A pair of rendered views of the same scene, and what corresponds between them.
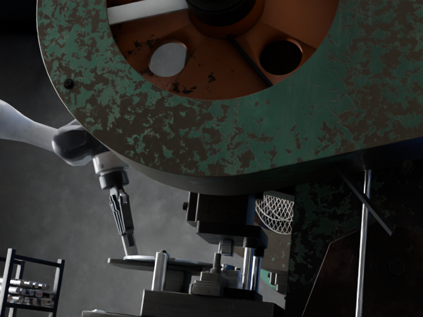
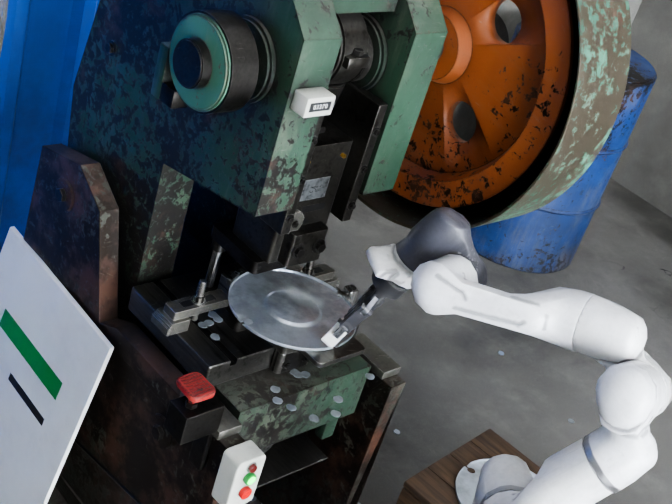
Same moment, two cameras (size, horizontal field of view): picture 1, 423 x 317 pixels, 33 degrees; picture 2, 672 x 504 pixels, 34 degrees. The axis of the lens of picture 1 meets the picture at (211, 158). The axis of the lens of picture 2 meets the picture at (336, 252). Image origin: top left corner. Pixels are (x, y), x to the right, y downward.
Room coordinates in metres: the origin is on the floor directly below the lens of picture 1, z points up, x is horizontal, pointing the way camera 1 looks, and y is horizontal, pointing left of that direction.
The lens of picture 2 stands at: (3.63, 0.98, 2.10)
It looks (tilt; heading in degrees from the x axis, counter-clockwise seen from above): 30 degrees down; 207
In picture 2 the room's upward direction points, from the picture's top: 18 degrees clockwise
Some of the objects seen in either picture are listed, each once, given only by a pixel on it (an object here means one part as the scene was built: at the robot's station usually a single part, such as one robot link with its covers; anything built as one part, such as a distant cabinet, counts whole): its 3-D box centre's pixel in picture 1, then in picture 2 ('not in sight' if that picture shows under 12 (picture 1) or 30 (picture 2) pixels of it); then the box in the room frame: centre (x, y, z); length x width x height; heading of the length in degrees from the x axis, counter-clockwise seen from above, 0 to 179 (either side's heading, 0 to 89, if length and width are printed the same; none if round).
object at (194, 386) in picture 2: not in sight; (192, 398); (2.23, 0.08, 0.72); 0.07 x 0.06 x 0.08; 78
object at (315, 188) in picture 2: (222, 172); (298, 189); (1.86, -0.03, 1.04); 0.17 x 0.15 x 0.30; 78
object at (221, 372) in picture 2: (223, 314); (247, 314); (1.86, -0.07, 0.68); 0.45 x 0.30 x 0.06; 168
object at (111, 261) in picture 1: (158, 289); (299, 344); (1.89, 0.10, 0.72); 0.25 x 0.14 x 0.14; 78
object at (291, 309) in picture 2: (179, 265); (293, 307); (1.88, 0.05, 0.78); 0.29 x 0.29 x 0.01
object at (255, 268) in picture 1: (256, 268); (215, 259); (1.92, -0.15, 0.81); 0.02 x 0.02 x 0.14
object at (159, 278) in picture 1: (160, 270); (346, 302); (1.71, 0.09, 0.75); 0.03 x 0.03 x 0.10; 78
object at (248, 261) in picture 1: (248, 260); not in sight; (1.76, -0.12, 0.81); 0.02 x 0.02 x 0.14
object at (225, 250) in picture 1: (226, 248); not in sight; (1.86, -0.06, 0.84); 0.05 x 0.03 x 0.04; 168
